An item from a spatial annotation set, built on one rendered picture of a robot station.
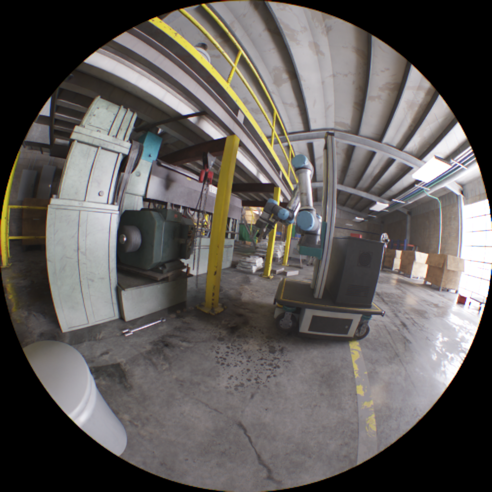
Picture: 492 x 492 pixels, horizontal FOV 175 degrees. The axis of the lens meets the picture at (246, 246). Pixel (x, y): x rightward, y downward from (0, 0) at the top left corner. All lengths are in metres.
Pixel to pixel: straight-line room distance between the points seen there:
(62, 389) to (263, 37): 5.37
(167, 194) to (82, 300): 1.54
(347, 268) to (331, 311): 0.33
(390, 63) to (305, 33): 2.18
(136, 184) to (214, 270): 1.28
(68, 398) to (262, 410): 0.73
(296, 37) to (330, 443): 5.77
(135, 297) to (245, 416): 1.07
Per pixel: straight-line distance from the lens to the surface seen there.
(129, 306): 1.35
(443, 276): 6.16
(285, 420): 0.86
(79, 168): 1.29
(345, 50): 5.41
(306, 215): 1.01
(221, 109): 1.65
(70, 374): 0.55
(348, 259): 1.24
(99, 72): 1.67
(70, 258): 1.22
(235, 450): 0.78
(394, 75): 5.82
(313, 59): 5.47
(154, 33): 1.53
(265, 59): 5.30
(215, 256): 1.40
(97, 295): 1.33
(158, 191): 2.07
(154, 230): 1.21
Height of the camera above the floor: 0.75
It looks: 4 degrees down
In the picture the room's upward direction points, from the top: 7 degrees clockwise
